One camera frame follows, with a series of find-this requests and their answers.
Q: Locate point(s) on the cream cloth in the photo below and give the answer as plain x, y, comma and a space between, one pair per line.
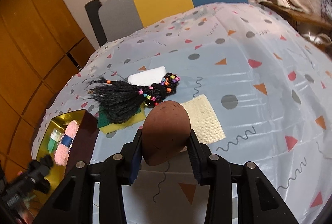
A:
205, 120

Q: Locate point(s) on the green and yellow sponge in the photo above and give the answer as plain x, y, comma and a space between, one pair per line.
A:
114, 129

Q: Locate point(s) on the wooden wardrobe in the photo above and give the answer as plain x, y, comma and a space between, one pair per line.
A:
31, 44

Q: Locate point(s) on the green silicone bottle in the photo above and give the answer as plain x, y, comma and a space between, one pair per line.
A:
53, 144

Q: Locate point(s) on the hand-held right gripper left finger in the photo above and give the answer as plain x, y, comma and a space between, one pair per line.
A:
136, 161

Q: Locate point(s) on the white bag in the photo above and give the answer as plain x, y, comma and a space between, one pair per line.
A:
317, 38

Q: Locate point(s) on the gold metal tin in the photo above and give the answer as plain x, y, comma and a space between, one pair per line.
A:
61, 118

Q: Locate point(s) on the black braided beaded hairpiece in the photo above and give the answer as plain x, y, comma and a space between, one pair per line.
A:
119, 104

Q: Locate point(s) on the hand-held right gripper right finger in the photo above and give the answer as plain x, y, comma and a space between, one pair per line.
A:
194, 159

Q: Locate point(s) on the wooden side table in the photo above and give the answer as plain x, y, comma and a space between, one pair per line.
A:
298, 15

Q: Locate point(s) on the brown makeup sponge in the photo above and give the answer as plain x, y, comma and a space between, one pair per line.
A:
166, 133

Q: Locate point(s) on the pink towel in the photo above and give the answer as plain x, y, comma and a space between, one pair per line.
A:
62, 153

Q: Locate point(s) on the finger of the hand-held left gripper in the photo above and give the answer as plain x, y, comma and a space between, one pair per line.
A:
48, 161

